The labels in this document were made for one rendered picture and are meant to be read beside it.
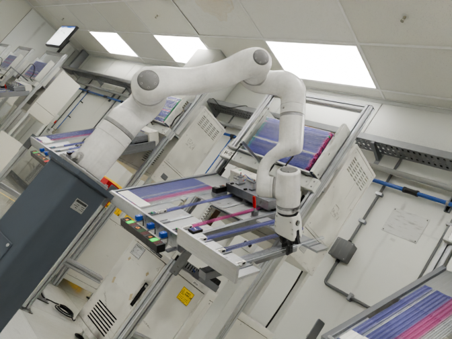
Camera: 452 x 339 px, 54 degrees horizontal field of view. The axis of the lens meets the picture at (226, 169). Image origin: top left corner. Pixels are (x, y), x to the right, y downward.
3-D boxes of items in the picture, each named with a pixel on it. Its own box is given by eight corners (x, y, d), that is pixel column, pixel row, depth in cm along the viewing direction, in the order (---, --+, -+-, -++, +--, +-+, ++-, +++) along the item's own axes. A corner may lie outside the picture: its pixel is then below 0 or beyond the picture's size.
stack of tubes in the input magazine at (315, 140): (306, 170, 230) (333, 130, 236) (243, 148, 268) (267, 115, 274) (316, 183, 238) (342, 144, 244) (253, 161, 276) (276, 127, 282)
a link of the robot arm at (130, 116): (100, 114, 146) (144, 60, 151) (107, 129, 164) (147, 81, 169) (130, 136, 146) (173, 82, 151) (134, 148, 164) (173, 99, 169)
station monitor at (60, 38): (57, 48, 589) (77, 25, 598) (43, 46, 632) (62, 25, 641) (64, 55, 598) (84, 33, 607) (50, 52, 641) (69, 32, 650)
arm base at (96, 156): (81, 171, 135) (119, 124, 139) (48, 148, 145) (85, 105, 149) (116, 197, 151) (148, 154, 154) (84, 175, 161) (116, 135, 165)
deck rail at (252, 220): (179, 253, 186) (180, 239, 184) (177, 251, 188) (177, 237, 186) (296, 217, 229) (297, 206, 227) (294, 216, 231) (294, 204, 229)
